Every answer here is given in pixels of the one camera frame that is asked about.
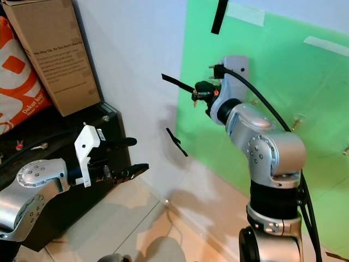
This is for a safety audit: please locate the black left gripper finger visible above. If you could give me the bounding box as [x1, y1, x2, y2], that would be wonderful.
[113, 163, 149, 184]
[103, 138, 137, 150]

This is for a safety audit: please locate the black tape strip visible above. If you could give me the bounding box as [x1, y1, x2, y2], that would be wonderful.
[210, 0, 229, 35]
[161, 73, 196, 93]
[166, 127, 189, 158]

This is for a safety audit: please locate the white tape strip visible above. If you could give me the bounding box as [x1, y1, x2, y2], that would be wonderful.
[304, 35, 349, 58]
[226, 2, 266, 27]

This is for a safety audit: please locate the green backdrop board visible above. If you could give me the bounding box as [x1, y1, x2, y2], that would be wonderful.
[176, 0, 349, 258]

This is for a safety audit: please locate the tall printed cardboard box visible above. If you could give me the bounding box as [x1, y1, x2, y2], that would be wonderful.
[3, 0, 102, 117]

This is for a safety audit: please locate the orange white shopping bag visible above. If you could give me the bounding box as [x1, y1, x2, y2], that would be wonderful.
[0, 15, 56, 136]

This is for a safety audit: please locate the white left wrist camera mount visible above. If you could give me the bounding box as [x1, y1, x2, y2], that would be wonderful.
[74, 124, 102, 188]

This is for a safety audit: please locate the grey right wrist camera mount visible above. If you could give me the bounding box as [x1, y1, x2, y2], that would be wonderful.
[212, 55, 250, 118]

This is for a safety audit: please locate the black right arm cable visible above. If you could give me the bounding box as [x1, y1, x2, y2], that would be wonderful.
[208, 63, 324, 262]

